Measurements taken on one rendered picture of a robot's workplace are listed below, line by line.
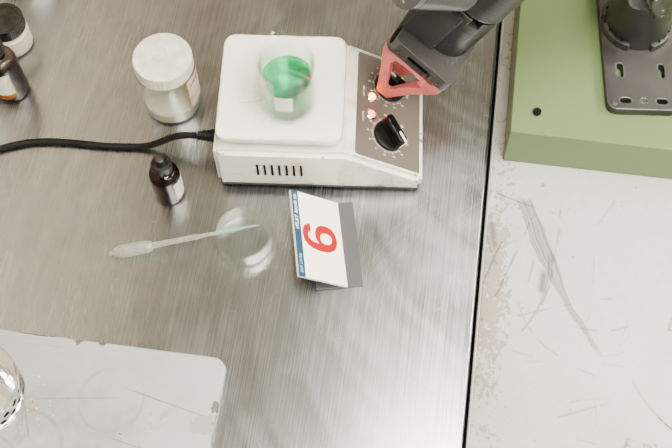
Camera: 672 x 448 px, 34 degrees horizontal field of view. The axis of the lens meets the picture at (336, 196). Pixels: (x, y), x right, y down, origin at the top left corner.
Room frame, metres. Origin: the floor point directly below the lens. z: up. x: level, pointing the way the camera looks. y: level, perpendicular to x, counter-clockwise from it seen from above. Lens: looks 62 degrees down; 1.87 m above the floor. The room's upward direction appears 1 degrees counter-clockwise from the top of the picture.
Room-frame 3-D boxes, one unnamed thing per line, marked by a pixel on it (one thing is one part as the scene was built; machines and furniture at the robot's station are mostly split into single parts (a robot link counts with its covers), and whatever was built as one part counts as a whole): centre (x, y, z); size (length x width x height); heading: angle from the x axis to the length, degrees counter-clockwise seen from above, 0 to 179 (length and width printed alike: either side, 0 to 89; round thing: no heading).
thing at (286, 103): (0.57, 0.04, 1.02); 0.06 x 0.05 x 0.08; 19
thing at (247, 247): (0.46, 0.09, 0.91); 0.06 x 0.06 x 0.02
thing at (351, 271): (0.46, 0.01, 0.92); 0.09 x 0.06 x 0.04; 5
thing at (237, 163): (0.58, 0.02, 0.94); 0.22 x 0.13 x 0.08; 86
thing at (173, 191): (0.52, 0.17, 0.94); 0.03 x 0.03 x 0.07
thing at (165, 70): (0.63, 0.17, 0.94); 0.06 x 0.06 x 0.08
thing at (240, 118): (0.58, 0.05, 0.98); 0.12 x 0.12 x 0.01; 86
